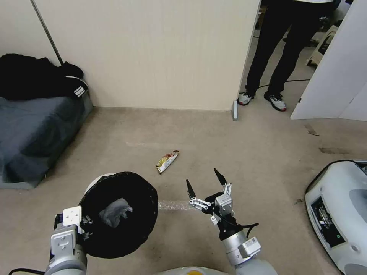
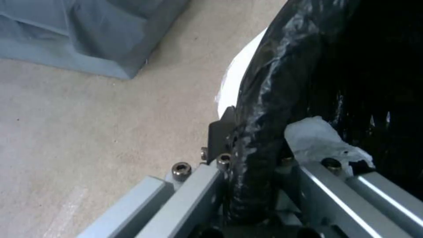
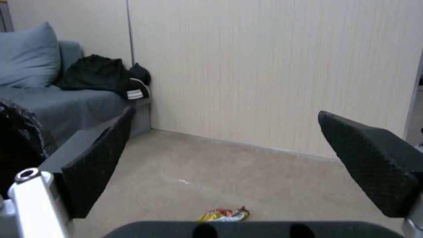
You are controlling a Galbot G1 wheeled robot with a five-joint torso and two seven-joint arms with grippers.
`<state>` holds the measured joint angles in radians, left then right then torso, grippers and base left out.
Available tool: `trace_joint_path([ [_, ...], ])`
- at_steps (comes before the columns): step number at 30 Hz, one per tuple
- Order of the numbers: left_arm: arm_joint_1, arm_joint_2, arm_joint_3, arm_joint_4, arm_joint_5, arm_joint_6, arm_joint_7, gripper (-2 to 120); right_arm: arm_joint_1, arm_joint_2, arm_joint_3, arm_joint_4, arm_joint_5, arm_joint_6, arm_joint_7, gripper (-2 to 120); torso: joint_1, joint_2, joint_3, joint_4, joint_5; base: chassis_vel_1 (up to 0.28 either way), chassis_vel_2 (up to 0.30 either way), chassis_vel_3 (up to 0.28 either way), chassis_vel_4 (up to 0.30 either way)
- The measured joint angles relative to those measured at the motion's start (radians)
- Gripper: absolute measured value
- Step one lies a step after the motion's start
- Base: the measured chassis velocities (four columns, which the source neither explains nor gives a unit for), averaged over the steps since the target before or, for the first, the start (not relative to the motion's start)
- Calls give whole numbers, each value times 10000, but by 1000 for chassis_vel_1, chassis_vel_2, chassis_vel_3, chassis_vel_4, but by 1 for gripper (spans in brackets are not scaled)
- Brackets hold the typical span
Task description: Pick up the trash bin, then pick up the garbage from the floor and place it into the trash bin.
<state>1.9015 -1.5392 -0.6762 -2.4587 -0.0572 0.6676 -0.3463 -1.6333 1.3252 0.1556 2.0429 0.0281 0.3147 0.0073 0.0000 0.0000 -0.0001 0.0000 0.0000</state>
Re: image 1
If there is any grey bed mattress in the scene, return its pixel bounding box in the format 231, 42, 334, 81
0, 93, 94, 190

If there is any white door panel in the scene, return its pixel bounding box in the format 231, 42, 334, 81
290, 0, 367, 121

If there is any white plastic chair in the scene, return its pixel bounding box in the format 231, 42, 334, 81
306, 24, 342, 68

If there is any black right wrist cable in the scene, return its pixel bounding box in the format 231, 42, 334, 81
236, 221, 260, 239

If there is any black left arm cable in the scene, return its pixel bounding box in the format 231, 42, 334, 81
8, 267, 47, 275

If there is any person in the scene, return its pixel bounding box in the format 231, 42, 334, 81
237, 0, 338, 112

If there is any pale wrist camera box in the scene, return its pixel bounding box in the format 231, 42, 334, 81
214, 192, 235, 216
63, 206, 83, 227

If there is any snack bar wrapper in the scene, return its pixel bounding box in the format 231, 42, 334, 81
155, 149, 180, 175

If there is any white rounded machine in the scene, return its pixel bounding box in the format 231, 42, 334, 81
304, 159, 367, 275

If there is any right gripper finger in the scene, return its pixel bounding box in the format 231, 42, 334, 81
213, 168, 232, 196
186, 179, 213, 212

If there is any black jacket with white stripes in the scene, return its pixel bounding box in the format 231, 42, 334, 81
0, 53, 89, 101

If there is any crumpled grey paper trash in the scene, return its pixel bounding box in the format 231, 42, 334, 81
98, 197, 134, 229

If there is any robot white front shell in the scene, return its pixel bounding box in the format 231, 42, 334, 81
156, 266, 231, 275

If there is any thin metal pole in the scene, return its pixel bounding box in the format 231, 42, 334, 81
32, 0, 66, 66

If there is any black floor cable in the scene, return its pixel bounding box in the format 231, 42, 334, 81
256, 78, 312, 90

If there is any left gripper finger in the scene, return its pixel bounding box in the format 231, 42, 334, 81
82, 217, 94, 240

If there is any white bin with black bag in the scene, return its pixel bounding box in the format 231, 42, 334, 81
78, 171, 159, 259

